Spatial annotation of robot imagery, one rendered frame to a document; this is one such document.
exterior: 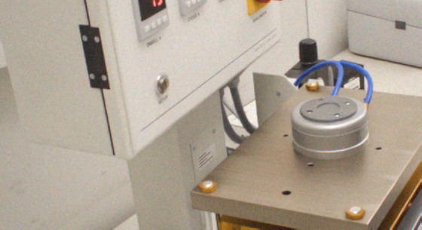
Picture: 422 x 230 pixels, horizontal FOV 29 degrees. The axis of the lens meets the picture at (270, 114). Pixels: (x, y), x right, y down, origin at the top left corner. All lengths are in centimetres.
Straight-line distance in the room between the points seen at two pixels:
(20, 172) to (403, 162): 69
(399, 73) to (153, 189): 100
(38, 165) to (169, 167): 46
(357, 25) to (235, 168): 113
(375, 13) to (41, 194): 88
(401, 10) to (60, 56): 117
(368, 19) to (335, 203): 117
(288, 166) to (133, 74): 18
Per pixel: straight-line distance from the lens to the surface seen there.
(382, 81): 180
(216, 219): 80
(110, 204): 146
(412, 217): 82
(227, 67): 90
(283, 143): 85
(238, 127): 147
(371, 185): 77
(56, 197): 137
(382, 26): 187
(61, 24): 75
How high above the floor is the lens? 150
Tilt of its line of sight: 25 degrees down
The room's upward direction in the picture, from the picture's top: 6 degrees counter-clockwise
